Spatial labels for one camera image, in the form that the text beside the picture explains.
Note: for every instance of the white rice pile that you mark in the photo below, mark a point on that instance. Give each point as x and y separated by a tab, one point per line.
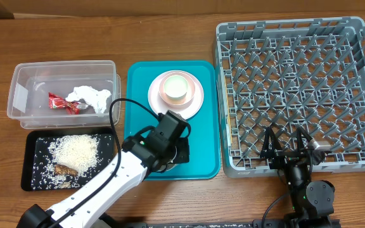
78	152

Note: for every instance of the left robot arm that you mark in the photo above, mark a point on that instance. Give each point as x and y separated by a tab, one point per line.
145	152

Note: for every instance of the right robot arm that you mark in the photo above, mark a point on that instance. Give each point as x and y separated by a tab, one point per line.
312	201

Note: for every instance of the grey dishwasher rack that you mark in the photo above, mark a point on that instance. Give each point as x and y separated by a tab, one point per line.
286	74

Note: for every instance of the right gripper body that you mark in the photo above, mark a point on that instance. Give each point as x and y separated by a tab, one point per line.
284	158

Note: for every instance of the pink bowl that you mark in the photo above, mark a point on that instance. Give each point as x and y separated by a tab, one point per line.
189	95

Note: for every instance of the black tray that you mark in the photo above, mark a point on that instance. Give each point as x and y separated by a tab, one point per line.
38	172

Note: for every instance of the red snack wrapper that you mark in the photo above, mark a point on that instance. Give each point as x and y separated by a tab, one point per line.
71	107

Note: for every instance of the pink plate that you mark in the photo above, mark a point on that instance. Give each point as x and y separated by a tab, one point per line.
187	111

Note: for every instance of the white paper cup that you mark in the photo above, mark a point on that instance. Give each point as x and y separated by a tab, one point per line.
175	87

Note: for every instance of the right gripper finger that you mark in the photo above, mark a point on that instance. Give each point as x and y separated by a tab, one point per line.
271	142
301	134

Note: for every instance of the brown food piece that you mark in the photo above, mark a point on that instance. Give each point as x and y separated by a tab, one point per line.
64	170

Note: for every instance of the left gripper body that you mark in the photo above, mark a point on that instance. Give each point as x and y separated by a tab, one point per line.
179	151

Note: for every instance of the teal serving tray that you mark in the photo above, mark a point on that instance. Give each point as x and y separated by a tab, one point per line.
204	142

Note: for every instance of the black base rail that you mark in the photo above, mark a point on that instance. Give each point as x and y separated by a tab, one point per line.
201	225

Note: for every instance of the clear plastic bin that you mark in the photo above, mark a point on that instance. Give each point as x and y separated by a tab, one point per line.
28	100

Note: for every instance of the grey small bowl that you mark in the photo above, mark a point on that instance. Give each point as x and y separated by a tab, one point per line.
168	166

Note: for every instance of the white napkin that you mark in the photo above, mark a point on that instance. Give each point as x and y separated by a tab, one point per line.
92	97

